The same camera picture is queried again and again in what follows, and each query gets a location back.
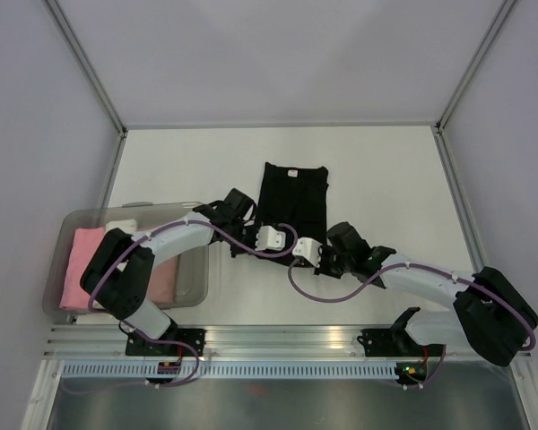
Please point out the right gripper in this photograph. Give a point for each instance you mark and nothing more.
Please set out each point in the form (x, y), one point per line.
(322, 268)

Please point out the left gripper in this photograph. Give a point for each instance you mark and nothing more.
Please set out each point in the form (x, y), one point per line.
(254, 229)

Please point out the black t-shirt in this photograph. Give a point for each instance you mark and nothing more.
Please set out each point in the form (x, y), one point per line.
(294, 196)

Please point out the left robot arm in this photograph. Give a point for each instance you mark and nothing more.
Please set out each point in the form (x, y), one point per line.
(129, 302)

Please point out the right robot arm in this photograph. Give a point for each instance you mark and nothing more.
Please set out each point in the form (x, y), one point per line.
(481, 311)

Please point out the light pink rolled t-shirt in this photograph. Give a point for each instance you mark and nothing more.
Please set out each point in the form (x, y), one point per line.
(162, 286)

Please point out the white rolled t-shirt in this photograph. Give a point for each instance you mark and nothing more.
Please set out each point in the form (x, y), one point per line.
(123, 224)

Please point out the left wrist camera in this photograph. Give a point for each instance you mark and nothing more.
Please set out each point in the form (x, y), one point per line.
(270, 239)

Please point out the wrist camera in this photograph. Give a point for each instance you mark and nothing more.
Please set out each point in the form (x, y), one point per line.
(270, 239)
(309, 250)

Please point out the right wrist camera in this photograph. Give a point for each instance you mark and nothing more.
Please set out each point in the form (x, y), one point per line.
(309, 250)

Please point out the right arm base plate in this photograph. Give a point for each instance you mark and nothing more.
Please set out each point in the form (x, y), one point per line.
(383, 342)

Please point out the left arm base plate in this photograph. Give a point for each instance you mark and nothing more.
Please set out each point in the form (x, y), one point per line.
(183, 342)

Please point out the slotted cable duct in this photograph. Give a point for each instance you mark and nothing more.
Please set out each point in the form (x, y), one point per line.
(239, 370)

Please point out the aluminium mounting rail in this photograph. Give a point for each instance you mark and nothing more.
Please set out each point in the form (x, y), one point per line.
(223, 342)

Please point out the left aluminium frame post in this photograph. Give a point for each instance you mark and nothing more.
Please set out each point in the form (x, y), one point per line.
(72, 41)

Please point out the aluminium frame post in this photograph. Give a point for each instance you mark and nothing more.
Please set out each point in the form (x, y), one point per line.
(72, 41)
(489, 38)

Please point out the right aluminium frame post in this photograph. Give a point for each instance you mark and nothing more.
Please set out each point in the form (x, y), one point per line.
(489, 38)

